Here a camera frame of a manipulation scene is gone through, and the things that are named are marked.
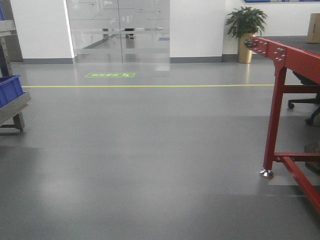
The brown cardboard package box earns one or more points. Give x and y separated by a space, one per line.
313 35

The frosted glass door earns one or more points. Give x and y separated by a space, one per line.
120 31

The gold plant pot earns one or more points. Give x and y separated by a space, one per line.
244 53

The green potted plant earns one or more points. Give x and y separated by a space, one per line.
245 20

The red metal conveyor table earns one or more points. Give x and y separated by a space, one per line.
294 53

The black office chair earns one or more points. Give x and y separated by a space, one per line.
306 81

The blue plastic bin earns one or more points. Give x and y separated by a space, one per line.
10 89

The grey metal rack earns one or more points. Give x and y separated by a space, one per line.
11 115

